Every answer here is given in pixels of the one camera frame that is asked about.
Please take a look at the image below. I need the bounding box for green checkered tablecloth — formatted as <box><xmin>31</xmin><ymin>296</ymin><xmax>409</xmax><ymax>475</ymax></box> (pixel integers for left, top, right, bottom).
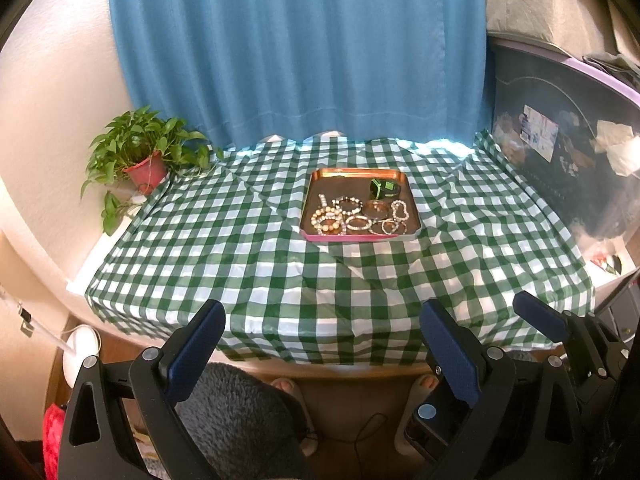
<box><xmin>84</xmin><ymin>129</ymin><xmax>597</xmax><ymax>367</ymax></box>

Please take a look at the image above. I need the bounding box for grey fabric box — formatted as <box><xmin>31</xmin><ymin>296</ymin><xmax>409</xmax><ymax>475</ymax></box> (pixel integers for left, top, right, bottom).
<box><xmin>481</xmin><ymin>0</ymin><xmax>640</xmax><ymax>57</ymax></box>

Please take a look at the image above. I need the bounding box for blue curtain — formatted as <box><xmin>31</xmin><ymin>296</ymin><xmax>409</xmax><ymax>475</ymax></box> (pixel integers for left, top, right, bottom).
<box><xmin>107</xmin><ymin>0</ymin><xmax>489</xmax><ymax>147</ymax></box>

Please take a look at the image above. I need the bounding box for pink rimmed copper tray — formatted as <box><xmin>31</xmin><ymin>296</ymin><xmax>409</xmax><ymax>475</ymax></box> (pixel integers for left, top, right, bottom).
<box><xmin>299</xmin><ymin>167</ymin><xmax>421</xmax><ymax>242</ymax></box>

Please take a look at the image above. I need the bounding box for green potted plant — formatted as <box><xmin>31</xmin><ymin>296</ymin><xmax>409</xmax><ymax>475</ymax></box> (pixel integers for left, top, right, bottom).
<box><xmin>80</xmin><ymin>104</ymin><xmax>224</xmax><ymax>237</ymax></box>

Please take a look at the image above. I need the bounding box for white sticker label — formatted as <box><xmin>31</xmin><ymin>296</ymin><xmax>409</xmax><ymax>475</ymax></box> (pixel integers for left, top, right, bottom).
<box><xmin>517</xmin><ymin>104</ymin><xmax>561</xmax><ymax>162</ymax></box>

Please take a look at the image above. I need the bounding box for red flower pot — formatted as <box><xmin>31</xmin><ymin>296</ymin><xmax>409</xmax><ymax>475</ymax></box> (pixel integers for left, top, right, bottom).
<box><xmin>122</xmin><ymin>151</ymin><xmax>169</xmax><ymax>192</ymax></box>

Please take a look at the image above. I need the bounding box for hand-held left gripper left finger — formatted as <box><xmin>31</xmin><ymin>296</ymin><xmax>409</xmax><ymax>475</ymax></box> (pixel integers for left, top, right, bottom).
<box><xmin>59</xmin><ymin>299</ymin><xmax>227</xmax><ymax>480</ymax></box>

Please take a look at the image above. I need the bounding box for black cable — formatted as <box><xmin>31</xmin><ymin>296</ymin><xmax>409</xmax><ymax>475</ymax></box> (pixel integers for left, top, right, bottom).
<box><xmin>314</xmin><ymin>411</ymin><xmax>392</xmax><ymax>462</ymax></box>

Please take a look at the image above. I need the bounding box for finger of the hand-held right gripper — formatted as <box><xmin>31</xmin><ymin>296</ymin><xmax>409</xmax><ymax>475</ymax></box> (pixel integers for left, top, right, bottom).
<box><xmin>513</xmin><ymin>290</ymin><xmax>612</xmax><ymax>381</ymax></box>

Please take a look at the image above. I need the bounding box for green ribbon band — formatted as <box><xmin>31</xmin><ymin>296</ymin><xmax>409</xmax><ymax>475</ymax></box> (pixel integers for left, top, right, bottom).
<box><xmin>368</xmin><ymin>178</ymin><xmax>401</xmax><ymax>200</ymax></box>

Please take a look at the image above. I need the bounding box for white round lamp base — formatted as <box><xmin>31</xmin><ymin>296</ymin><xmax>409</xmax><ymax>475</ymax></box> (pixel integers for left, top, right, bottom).
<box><xmin>62</xmin><ymin>324</ymin><xmax>104</xmax><ymax>392</ymax></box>

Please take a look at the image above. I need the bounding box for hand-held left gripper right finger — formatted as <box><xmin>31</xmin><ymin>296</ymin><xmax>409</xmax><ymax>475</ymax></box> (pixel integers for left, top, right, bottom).
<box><xmin>402</xmin><ymin>299</ymin><xmax>586</xmax><ymax>480</ymax></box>

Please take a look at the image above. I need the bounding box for pile of papers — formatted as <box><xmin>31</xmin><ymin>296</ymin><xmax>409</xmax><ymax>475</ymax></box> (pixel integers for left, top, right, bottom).
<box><xmin>580</xmin><ymin>51</ymin><xmax>640</xmax><ymax>92</ymax></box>

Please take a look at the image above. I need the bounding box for clear storage box purple lid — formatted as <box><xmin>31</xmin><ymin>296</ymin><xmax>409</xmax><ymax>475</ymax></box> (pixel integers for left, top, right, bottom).
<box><xmin>486</xmin><ymin>35</ymin><xmax>640</xmax><ymax>273</ymax></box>

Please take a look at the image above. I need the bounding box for white cable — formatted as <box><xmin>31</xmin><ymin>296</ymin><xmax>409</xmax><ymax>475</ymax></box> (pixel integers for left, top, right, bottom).
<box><xmin>0</xmin><ymin>285</ymin><xmax>77</xmax><ymax>361</ymax></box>

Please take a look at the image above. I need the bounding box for cream pearl bracelet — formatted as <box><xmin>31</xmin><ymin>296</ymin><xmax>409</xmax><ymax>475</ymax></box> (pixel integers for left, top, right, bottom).
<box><xmin>310</xmin><ymin>208</ymin><xmax>346</xmax><ymax>236</ymax></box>

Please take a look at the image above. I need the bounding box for white crumpled plastic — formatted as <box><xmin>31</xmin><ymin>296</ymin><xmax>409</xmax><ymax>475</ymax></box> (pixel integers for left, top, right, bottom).
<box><xmin>592</xmin><ymin>119</ymin><xmax>640</xmax><ymax>177</ymax></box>

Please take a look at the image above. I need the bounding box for red cloth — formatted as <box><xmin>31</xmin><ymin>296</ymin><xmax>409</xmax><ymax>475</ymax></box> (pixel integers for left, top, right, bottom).
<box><xmin>42</xmin><ymin>404</ymin><xmax>69</xmax><ymax>480</ymax></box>

